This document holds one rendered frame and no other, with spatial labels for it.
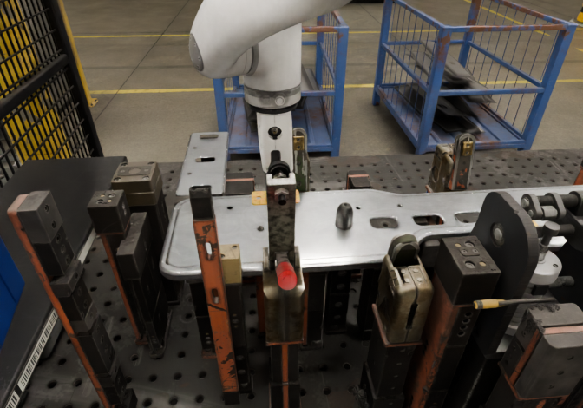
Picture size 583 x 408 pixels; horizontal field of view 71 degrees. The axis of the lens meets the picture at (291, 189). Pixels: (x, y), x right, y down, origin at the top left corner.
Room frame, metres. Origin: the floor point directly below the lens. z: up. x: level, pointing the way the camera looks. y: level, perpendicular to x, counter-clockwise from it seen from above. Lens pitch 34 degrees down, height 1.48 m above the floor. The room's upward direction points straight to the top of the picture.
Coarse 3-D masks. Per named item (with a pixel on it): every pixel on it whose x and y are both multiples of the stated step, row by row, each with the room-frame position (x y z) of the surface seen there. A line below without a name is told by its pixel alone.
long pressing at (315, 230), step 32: (320, 192) 0.70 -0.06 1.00; (352, 192) 0.69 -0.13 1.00; (384, 192) 0.70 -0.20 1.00; (448, 192) 0.70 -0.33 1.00; (480, 192) 0.69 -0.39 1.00; (512, 192) 0.69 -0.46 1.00; (544, 192) 0.69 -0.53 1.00; (192, 224) 0.59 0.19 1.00; (224, 224) 0.59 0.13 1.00; (256, 224) 0.59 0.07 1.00; (320, 224) 0.59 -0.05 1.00; (352, 224) 0.59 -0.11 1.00; (416, 224) 0.59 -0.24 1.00; (448, 224) 0.59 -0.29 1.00; (160, 256) 0.51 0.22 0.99; (192, 256) 0.50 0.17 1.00; (256, 256) 0.50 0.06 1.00; (320, 256) 0.50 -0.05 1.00; (352, 256) 0.50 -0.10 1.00
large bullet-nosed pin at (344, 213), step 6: (342, 204) 0.59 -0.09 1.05; (348, 204) 0.59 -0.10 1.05; (342, 210) 0.58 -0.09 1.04; (348, 210) 0.58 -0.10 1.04; (336, 216) 0.59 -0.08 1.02; (342, 216) 0.58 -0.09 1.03; (348, 216) 0.58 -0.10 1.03; (336, 222) 0.59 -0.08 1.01; (342, 222) 0.57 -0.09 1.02; (348, 222) 0.57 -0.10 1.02; (342, 228) 0.57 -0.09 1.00; (348, 228) 0.58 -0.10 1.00
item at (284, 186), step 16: (272, 176) 0.44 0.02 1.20; (288, 176) 0.43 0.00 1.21; (272, 192) 0.41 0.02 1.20; (288, 192) 0.40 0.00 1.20; (272, 208) 0.41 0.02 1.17; (288, 208) 0.41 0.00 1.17; (272, 224) 0.41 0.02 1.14; (288, 224) 0.42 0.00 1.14; (272, 240) 0.42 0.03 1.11; (288, 240) 0.42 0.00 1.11; (272, 256) 0.42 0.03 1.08; (288, 256) 0.43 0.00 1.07
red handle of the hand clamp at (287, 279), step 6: (276, 252) 0.44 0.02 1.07; (282, 252) 0.44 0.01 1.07; (276, 258) 0.43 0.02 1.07; (282, 258) 0.40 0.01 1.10; (282, 264) 0.36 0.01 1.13; (288, 264) 0.36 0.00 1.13; (282, 270) 0.33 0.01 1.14; (288, 270) 0.33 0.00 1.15; (282, 276) 0.32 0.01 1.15; (288, 276) 0.32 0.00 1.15; (294, 276) 0.32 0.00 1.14; (282, 282) 0.32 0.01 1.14; (288, 282) 0.31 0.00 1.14; (294, 282) 0.32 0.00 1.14; (288, 288) 0.31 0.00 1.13
